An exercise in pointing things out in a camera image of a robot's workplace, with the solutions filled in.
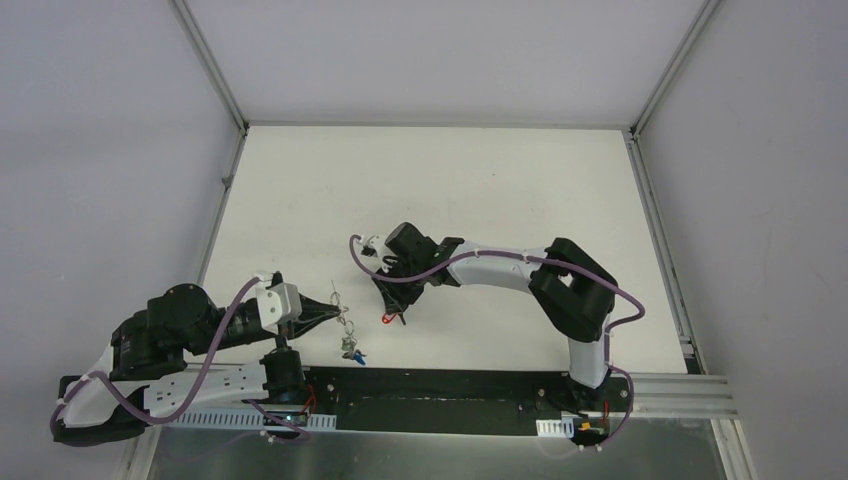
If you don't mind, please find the large silver carabiner keyring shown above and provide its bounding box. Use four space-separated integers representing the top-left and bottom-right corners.
330 282 358 361

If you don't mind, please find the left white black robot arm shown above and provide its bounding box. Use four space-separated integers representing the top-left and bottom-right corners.
49 272 345 447

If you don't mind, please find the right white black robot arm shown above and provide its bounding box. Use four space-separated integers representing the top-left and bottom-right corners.
357 222 618 410

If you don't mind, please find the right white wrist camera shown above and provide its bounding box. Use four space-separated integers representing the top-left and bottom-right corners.
357 234 386 259

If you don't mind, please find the aluminium frame post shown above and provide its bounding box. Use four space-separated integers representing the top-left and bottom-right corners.
169 0 249 132
630 0 724 140

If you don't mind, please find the left white slotted cable duct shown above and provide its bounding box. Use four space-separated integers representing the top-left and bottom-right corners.
168 408 338 432

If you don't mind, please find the right white slotted cable duct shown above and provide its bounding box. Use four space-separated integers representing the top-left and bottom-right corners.
535 418 575 439

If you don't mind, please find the left aluminium frame post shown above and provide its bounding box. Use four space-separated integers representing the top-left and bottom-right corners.
169 0 249 132

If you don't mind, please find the purple cable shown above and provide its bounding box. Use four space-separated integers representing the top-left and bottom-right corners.
49 275 313 444
349 233 647 452

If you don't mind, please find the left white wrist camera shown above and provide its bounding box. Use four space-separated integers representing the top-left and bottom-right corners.
254 271 302 335

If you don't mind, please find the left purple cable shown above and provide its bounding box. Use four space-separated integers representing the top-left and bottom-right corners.
49 275 313 444

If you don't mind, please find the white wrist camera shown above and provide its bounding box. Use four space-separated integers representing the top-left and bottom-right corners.
254 271 302 335
357 234 386 259

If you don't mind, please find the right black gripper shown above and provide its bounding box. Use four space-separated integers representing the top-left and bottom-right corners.
373 254 427 314

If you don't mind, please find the right aluminium frame post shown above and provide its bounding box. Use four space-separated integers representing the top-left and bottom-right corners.
630 0 724 140

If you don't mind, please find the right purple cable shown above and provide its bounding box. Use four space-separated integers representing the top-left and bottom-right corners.
349 233 647 452

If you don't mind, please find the white slotted cable duct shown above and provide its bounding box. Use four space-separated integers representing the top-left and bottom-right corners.
168 408 338 432
535 418 575 439

